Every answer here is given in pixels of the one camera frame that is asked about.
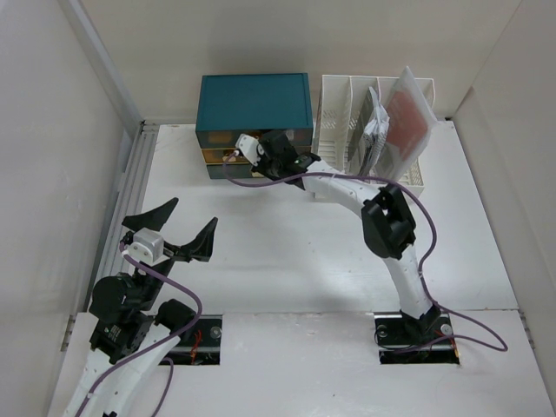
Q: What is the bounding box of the aluminium rail frame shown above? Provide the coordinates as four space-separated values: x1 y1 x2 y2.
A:
83 121 158 312

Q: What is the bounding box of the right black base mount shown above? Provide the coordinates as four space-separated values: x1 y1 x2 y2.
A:
374 312 460 365

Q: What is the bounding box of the white four-slot file rack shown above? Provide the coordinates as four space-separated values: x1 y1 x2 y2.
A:
312 75 435 195

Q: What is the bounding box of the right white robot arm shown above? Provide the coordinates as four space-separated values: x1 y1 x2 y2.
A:
253 131 440 342

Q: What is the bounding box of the grey spiral setup guide booklet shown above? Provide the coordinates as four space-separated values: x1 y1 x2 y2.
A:
347 87 389 176

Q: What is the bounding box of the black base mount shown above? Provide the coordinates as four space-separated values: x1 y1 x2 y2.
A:
374 312 460 365
166 315 223 366

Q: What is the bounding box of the clear zip pouch red card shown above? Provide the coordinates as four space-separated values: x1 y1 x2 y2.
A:
374 66 438 181

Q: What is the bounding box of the teal drawer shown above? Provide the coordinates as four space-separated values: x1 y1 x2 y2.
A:
206 163 261 179
195 129 314 149

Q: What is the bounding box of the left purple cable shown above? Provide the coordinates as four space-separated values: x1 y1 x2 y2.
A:
73 242 204 417

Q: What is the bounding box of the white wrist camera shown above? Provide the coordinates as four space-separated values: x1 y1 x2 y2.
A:
235 134 264 167
123 228 169 267

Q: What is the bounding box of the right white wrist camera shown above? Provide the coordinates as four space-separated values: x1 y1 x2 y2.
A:
235 134 264 167

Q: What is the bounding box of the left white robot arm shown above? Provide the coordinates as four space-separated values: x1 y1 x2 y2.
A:
63 197 218 416

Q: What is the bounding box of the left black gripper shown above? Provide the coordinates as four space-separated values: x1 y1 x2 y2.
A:
126 196 216 308

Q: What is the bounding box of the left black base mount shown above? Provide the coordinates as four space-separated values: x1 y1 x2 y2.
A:
166 315 223 366

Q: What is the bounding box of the teal desktop drawer cabinet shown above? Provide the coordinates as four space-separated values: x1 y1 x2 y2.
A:
195 73 314 152

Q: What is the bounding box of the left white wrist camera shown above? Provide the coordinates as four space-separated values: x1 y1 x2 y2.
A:
123 228 169 267

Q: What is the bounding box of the yellow drawer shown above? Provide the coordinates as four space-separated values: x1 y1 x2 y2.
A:
202 149 248 165

